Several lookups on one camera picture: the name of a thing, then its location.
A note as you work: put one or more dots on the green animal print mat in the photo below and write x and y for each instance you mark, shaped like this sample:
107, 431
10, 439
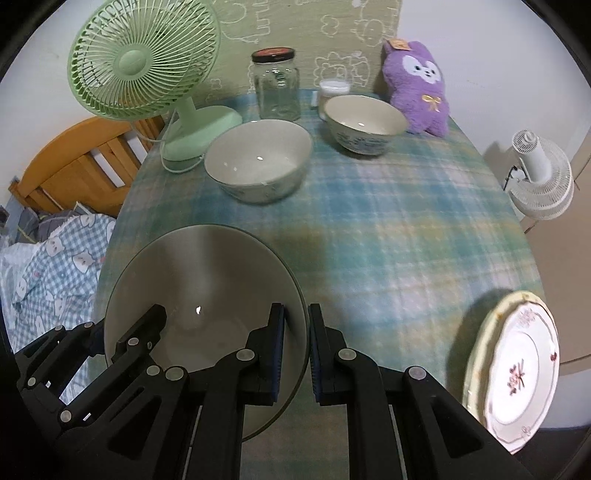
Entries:
332, 39

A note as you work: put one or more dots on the purple plush bunny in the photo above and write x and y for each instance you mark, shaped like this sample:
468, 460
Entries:
416, 86

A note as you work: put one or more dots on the green desk fan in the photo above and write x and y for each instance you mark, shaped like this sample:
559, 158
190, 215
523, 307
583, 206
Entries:
134, 60

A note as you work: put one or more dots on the white standing fan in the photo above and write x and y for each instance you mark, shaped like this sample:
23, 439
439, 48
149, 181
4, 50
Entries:
547, 188

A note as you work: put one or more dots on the blue pattern ceramic bowl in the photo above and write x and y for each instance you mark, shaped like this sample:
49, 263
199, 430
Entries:
364, 125

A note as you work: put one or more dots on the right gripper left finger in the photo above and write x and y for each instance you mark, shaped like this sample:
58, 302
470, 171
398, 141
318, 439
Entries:
173, 424

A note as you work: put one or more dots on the small grey floral bowl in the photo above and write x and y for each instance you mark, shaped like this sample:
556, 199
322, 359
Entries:
216, 283

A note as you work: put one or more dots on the glass jar black lid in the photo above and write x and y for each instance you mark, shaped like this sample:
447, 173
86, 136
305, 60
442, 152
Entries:
277, 83

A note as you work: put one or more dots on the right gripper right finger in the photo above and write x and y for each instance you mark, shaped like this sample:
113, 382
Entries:
401, 424

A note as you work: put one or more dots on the wooden bed headboard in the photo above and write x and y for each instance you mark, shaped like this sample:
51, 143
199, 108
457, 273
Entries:
89, 163

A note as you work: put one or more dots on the large grey floral bowl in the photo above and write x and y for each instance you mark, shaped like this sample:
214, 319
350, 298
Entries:
260, 162

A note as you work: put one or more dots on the round yellow flower plate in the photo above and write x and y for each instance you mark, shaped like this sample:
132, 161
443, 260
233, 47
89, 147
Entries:
476, 376

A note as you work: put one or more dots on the cotton swab container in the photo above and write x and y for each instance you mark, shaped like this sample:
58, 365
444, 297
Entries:
328, 89

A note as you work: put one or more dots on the plaid green tablecloth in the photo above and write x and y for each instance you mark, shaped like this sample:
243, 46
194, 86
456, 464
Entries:
406, 253

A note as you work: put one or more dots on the blue checkered blanket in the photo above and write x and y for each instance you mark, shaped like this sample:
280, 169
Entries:
53, 282

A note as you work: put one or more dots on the red flower white plate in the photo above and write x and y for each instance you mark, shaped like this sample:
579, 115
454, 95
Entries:
523, 376

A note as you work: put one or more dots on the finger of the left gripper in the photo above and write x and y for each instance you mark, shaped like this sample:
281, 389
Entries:
48, 364
131, 355

